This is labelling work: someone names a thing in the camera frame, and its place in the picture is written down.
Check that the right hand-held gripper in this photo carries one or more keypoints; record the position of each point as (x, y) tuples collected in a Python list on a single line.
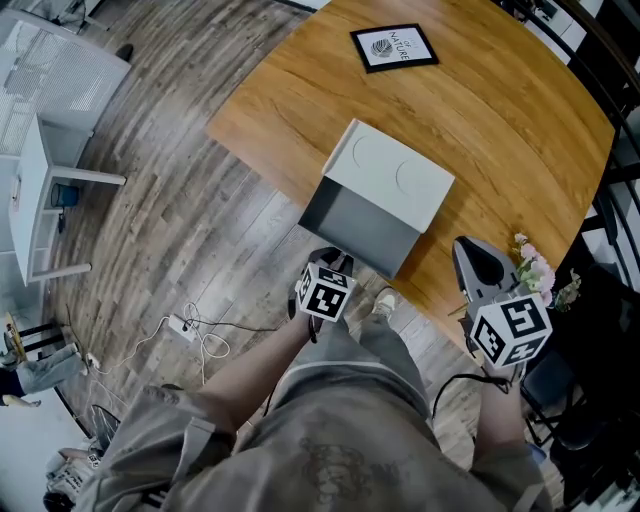
[(520, 325)]

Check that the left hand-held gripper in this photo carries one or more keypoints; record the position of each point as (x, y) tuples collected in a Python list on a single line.
[(325, 295)]

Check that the person's right forearm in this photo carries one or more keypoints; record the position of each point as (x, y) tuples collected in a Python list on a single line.
[(500, 415)]

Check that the person's left forearm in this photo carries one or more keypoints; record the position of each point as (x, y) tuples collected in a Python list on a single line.
[(255, 375)]

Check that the pink flower bouquet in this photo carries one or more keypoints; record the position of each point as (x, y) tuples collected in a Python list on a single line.
[(537, 272)]

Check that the person's right shoe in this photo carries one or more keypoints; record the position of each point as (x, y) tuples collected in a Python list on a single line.
[(385, 301)]

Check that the grey shorts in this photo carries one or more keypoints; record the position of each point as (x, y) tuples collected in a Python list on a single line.
[(385, 350)]

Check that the small white flower bunch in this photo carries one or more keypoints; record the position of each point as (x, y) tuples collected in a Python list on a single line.
[(568, 292)]

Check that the wooden table white legs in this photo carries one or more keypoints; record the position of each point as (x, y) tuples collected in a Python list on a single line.
[(500, 125)]

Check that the white power strip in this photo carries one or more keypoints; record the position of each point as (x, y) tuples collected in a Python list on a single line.
[(181, 327)]

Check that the grey printed t-shirt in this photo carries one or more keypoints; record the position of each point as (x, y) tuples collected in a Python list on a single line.
[(325, 460)]

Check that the black railing wooden handrail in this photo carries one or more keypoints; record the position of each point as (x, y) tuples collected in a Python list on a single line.
[(610, 100)]

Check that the blue waste bin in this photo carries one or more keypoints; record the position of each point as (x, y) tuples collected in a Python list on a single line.
[(65, 196)]

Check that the white desk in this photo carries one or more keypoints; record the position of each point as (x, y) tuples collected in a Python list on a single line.
[(30, 200)]

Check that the yellow round stool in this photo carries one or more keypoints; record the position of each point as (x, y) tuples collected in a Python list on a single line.
[(15, 340)]

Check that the white printed bag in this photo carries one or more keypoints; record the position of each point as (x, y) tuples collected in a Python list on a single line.
[(67, 475)]

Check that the black object on floor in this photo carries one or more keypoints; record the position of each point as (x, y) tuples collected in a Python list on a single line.
[(124, 51)]

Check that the white perforated partition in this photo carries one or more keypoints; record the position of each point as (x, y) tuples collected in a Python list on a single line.
[(65, 85)]

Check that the black picture frame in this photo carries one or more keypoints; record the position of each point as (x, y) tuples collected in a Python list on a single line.
[(395, 47)]

